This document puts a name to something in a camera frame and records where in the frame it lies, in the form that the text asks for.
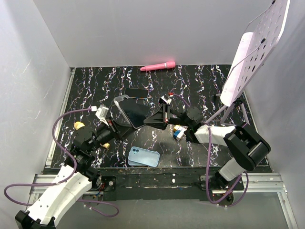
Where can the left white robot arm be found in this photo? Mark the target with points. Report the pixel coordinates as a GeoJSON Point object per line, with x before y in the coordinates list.
{"type": "Point", "coordinates": [75, 177]}

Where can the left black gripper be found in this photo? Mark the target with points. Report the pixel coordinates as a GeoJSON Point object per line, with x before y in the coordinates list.
{"type": "Point", "coordinates": [123, 130]}

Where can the beige wooden toy piece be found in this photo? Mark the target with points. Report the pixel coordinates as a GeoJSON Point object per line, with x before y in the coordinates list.
{"type": "Point", "coordinates": [80, 125]}

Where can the clear transparent phone case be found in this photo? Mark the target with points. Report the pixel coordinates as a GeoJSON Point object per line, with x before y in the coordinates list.
{"type": "Point", "coordinates": [119, 99]}

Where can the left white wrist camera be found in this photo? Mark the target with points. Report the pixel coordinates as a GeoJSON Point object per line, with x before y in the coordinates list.
{"type": "Point", "coordinates": [100, 112]}

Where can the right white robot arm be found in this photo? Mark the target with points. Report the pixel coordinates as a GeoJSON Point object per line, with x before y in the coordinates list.
{"type": "Point", "coordinates": [246, 146]}

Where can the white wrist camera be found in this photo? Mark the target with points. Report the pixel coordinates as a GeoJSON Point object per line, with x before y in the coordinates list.
{"type": "Point", "coordinates": [100, 112]}
{"type": "Point", "coordinates": [165, 99]}

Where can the light blue phone case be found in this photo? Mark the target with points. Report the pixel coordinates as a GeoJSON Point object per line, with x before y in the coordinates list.
{"type": "Point", "coordinates": [132, 163]}

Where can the toy figure with blue body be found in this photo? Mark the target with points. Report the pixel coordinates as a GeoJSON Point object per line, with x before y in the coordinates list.
{"type": "Point", "coordinates": [178, 132]}

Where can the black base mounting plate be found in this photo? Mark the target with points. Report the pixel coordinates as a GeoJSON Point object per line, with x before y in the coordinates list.
{"type": "Point", "coordinates": [149, 183]}

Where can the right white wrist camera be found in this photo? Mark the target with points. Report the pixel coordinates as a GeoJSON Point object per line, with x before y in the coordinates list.
{"type": "Point", "coordinates": [165, 99]}

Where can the black phone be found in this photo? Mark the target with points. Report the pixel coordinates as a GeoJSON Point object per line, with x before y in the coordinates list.
{"type": "Point", "coordinates": [135, 112]}

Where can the pink microphone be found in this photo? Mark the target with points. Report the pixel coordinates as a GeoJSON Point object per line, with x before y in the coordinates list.
{"type": "Point", "coordinates": [166, 65]}

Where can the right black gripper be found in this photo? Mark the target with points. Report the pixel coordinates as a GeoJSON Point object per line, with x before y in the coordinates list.
{"type": "Point", "coordinates": [157, 119]}

